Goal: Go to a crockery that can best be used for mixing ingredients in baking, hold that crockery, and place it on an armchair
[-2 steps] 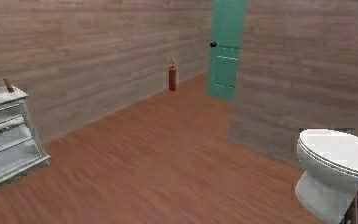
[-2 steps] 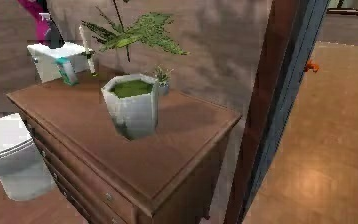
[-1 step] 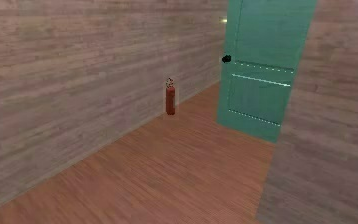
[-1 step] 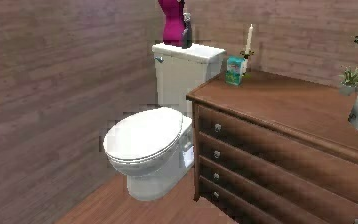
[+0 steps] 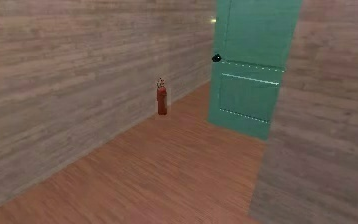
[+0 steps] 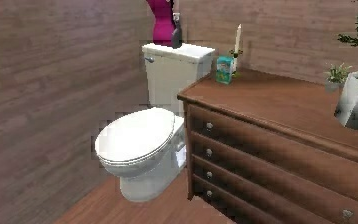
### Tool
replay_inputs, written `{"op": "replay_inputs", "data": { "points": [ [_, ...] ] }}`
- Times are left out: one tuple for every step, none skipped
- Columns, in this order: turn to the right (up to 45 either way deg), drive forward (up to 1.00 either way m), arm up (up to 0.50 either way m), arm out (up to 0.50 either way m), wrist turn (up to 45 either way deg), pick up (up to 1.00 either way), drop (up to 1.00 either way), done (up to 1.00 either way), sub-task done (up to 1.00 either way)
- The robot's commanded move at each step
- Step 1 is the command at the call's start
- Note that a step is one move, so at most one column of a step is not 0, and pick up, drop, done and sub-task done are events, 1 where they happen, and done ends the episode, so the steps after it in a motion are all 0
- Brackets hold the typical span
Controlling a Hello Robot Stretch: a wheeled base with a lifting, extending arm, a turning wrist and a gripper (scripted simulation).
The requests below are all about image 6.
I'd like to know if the white toilet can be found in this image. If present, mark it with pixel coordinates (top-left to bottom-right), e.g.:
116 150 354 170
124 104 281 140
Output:
94 42 217 203

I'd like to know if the teal tissue box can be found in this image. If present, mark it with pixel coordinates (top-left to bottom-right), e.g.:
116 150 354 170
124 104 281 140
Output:
215 55 237 86

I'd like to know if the dark grey spray bottle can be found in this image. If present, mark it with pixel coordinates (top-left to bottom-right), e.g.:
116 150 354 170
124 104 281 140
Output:
170 12 184 50

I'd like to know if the white candle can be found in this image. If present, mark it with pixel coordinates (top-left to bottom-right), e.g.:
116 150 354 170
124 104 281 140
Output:
229 23 244 75

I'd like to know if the brown wooden chest of drawers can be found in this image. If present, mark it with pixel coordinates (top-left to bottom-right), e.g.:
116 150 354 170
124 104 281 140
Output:
176 68 358 224

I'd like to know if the small potted green plant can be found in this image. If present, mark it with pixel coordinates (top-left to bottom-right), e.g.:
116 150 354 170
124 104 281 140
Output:
323 63 353 94

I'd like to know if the white plant pot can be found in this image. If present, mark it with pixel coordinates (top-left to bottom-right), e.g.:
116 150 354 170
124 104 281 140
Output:
334 69 358 132

